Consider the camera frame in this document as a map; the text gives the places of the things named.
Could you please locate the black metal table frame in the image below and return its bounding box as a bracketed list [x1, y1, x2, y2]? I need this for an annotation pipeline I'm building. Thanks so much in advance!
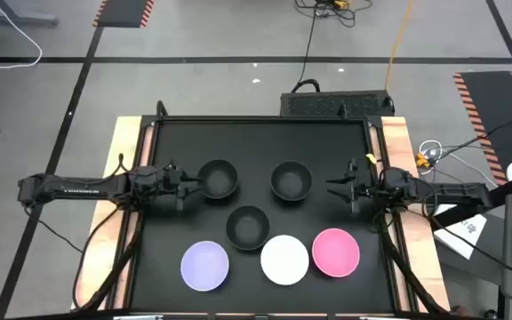
[117, 100, 417, 320]

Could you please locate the black hazard-striped floor mat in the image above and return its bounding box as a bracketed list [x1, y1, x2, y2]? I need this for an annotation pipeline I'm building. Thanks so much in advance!
[452, 70, 512, 187]
[92, 0, 156, 29]

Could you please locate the white bowl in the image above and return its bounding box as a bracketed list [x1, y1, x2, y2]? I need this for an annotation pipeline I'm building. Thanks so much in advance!
[260, 234, 310, 286]

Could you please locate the thin black cable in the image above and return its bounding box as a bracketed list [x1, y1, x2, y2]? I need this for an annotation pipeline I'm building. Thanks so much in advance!
[433, 115, 512, 159]
[431, 217, 512, 285]
[23, 204, 84, 254]

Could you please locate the grey table foot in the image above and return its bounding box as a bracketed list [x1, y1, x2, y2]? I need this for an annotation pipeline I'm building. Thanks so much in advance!
[0, 0, 60, 27]

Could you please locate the purple bowl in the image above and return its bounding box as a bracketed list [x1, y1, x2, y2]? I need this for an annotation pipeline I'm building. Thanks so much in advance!
[180, 240, 230, 292]

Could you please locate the black cable tangle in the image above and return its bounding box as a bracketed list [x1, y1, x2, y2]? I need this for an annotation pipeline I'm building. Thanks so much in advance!
[294, 0, 373, 28]

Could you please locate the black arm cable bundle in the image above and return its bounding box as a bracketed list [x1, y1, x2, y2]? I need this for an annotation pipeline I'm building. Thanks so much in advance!
[373, 212, 451, 315]
[72, 204, 144, 311]

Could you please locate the black bowl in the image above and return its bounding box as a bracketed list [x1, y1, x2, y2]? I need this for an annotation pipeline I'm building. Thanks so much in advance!
[269, 160, 314, 203]
[225, 204, 271, 251]
[196, 158, 240, 200]

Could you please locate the yellow cable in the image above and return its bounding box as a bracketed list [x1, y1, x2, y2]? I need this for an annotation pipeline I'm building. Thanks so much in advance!
[384, 0, 416, 92]

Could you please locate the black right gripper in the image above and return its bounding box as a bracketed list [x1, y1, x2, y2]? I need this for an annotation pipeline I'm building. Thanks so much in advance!
[325, 157, 378, 215]

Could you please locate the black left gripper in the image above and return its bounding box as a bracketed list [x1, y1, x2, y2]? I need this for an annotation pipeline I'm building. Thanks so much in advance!
[162, 162, 204, 212]

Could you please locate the black power cable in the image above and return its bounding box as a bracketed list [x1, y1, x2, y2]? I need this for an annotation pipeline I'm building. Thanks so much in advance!
[290, 8, 322, 94]

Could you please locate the black computer case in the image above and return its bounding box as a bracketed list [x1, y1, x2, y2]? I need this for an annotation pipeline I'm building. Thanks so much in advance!
[280, 90, 396, 119]

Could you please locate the white paper sheet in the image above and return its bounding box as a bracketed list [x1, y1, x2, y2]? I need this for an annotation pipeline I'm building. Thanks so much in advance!
[433, 204, 488, 260]

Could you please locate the white cable coil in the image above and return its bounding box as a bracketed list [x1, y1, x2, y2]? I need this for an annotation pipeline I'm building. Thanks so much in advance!
[418, 140, 500, 188]

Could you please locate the pink bowl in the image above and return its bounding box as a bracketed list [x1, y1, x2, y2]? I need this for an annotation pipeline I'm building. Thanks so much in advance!
[311, 228, 362, 279]

